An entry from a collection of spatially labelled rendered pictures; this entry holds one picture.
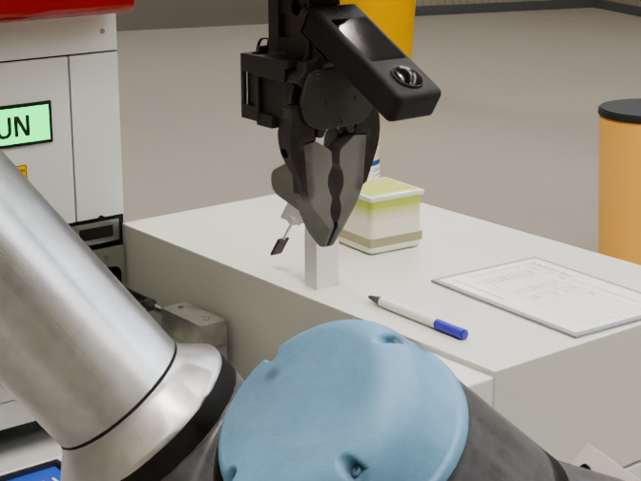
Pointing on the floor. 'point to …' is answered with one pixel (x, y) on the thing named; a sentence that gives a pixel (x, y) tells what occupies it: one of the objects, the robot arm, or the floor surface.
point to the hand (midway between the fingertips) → (331, 232)
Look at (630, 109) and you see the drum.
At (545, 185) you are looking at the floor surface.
